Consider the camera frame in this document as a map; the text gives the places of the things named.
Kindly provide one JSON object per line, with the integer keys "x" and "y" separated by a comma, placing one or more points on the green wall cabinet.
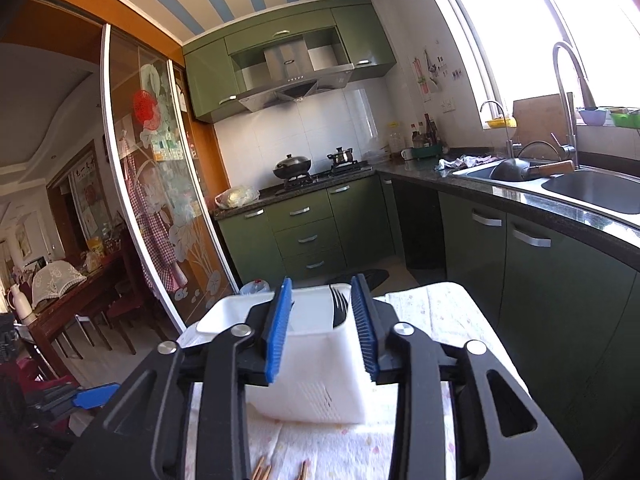
{"x": 210, "y": 75}

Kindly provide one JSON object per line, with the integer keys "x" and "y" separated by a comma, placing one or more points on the steel cooking pot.
{"x": 341, "y": 156}

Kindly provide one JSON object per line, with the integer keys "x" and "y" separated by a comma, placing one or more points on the dark granite countertop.
{"x": 505, "y": 195}

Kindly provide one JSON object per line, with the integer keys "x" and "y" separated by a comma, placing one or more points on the white floral tablecloth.
{"x": 435, "y": 310}

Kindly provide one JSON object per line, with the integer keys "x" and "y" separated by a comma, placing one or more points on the purple plastic bowl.
{"x": 592, "y": 116}

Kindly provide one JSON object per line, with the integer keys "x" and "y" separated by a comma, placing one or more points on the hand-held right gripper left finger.
{"x": 277, "y": 330}

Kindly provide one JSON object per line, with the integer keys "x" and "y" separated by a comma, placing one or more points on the dark wooden chair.
{"x": 132, "y": 300}

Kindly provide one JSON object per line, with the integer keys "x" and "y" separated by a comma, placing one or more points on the yellow plastic bowl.
{"x": 501, "y": 122}

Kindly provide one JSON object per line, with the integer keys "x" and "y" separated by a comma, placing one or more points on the red checked apron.
{"x": 155, "y": 240}

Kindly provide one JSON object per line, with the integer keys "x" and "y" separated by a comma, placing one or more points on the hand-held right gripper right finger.
{"x": 364, "y": 330}

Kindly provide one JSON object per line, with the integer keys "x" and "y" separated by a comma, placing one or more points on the black plastic fork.
{"x": 339, "y": 305}

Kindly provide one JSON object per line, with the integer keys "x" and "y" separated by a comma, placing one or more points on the white thermos jug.
{"x": 21, "y": 305}

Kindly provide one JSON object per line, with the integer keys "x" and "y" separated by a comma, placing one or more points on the tall steel faucet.
{"x": 570, "y": 110}

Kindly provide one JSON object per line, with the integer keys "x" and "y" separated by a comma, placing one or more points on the black gas stove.
{"x": 325, "y": 176}

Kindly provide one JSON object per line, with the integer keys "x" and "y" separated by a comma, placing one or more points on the glass jar with yellow lid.
{"x": 395, "y": 142}

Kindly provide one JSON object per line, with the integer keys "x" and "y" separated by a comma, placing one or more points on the white lace food cover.
{"x": 55, "y": 280}

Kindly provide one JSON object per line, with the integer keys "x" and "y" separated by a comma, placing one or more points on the white wall socket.
{"x": 448, "y": 105}

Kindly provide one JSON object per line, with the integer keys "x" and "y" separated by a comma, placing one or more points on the cluster of condiment bottles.
{"x": 427, "y": 135}

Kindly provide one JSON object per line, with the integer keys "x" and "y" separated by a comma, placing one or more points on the wooden cutting board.
{"x": 537, "y": 120}

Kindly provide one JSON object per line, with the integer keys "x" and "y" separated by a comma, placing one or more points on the steel range hood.
{"x": 295, "y": 75}

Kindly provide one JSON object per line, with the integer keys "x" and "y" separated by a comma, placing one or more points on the clear plastic bag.
{"x": 236, "y": 196}

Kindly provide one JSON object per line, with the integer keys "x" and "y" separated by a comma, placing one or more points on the white mug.
{"x": 406, "y": 154}

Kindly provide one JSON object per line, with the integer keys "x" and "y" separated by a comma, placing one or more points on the bundle of wooden chopsticks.
{"x": 263, "y": 470}

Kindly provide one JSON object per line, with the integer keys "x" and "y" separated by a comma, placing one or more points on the steel double sink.
{"x": 590, "y": 190}

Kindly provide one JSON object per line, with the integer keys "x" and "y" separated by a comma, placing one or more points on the green plastic basket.
{"x": 625, "y": 119}

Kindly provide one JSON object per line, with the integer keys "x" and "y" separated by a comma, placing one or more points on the green sink base cabinet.
{"x": 550, "y": 310}

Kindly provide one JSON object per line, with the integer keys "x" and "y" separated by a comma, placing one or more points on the etched glass sliding door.
{"x": 150, "y": 185}

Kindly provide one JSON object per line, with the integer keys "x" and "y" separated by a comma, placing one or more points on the hanging wall scroll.
{"x": 85, "y": 195}

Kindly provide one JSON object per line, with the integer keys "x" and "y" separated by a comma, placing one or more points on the green drawer base cabinet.
{"x": 300, "y": 240}

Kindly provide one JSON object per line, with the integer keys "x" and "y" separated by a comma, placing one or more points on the large kitchen window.
{"x": 550, "y": 25}

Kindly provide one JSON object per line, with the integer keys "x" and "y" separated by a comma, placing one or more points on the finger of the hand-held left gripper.
{"x": 95, "y": 395}

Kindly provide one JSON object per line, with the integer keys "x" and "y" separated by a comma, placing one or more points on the crumpled dish rag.
{"x": 462, "y": 162}

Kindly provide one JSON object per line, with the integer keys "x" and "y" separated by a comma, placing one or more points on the white plastic utensil holder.
{"x": 320, "y": 360}

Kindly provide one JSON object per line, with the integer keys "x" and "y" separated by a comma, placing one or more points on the yellow drink jar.
{"x": 96, "y": 249}

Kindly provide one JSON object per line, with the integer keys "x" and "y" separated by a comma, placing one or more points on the white metal stool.
{"x": 85, "y": 330}

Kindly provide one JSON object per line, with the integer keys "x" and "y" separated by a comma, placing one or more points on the small steel faucet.
{"x": 506, "y": 125}

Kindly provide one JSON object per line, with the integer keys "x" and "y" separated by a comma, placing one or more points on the black wok with lid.
{"x": 291, "y": 166}

